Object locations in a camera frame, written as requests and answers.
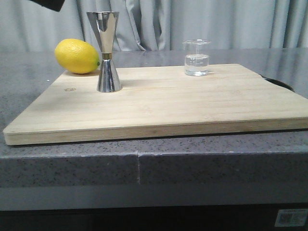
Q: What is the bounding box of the black cutting board handle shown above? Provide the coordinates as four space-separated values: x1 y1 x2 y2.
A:
261 76 294 92

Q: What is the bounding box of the white QR code sticker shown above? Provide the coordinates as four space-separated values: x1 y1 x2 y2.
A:
274 209 308 227

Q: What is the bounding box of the small glass beaker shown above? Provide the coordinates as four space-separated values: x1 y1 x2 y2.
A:
182 39 210 77

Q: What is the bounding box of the grey curtain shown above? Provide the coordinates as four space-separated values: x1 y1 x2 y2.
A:
0 0 308 52

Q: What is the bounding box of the steel double jigger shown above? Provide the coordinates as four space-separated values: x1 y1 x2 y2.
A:
87 12 122 93

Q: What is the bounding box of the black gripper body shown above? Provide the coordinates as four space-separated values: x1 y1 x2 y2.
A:
30 0 65 12

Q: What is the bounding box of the wooden cutting board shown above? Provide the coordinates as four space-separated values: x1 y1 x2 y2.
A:
3 64 308 145

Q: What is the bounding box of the yellow lemon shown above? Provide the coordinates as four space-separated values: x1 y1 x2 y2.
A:
54 38 100 74

